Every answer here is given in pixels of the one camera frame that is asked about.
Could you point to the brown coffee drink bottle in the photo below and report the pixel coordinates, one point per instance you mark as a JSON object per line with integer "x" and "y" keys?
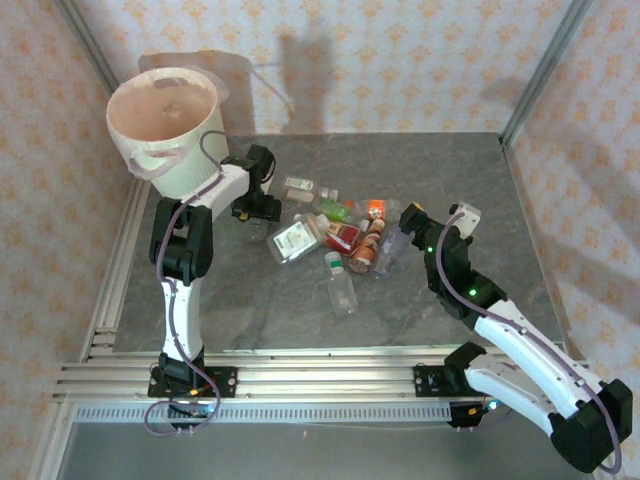
{"x": 362, "y": 252}

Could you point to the large clear bottle white label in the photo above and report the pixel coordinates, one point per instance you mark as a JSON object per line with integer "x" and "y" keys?
{"x": 295, "y": 240}

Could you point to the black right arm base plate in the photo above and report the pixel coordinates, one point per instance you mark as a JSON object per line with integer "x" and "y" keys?
{"x": 425, "y": 382}

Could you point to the aluminium mounting rail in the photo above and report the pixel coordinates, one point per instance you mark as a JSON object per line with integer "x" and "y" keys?
{"x": 325, "y": 380}

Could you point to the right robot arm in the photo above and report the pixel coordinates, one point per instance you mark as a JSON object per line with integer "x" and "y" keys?
{"x": 525, "y": 345}

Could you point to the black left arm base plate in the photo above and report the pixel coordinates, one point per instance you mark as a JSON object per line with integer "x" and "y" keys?
{"x": 225, "y": 382}

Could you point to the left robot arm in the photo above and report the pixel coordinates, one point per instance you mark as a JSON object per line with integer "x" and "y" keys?
{"x": 182, "y": 320}

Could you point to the clear unlabelled plastic bottle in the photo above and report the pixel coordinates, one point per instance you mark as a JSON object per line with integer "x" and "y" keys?
{"x": 342, "y": 292}

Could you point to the orange label orange-capped bottle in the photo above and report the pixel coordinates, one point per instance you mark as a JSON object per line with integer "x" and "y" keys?
{"x": 376, "y": 207}

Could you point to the cream plastic bin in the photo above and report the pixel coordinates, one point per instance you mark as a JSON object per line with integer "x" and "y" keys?
{"x": 175, "y": 180}

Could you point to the clear white-capped plastic bottle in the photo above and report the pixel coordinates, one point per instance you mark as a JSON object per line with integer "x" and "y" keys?
{"x": 257, "y": 231}

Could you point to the green label plastic bottle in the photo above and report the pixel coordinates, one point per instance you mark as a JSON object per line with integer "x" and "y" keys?
{"x": 335, "y": 210}

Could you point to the blue-tinted clear bottle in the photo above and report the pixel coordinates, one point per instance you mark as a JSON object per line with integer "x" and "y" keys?
{"x": 390, "y": 252}

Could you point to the clear bottle green-white label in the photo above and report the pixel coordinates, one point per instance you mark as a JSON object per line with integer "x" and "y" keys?
{"x": 300, "y": 186}

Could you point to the red and gold label bottle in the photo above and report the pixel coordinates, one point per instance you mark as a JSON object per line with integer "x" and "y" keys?
{"x": 342, "y": 237}

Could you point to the aluminium frame post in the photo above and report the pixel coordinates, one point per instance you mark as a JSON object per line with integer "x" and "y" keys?
{"x": 85, "y": 35}
{"x": 540, "y": 75}

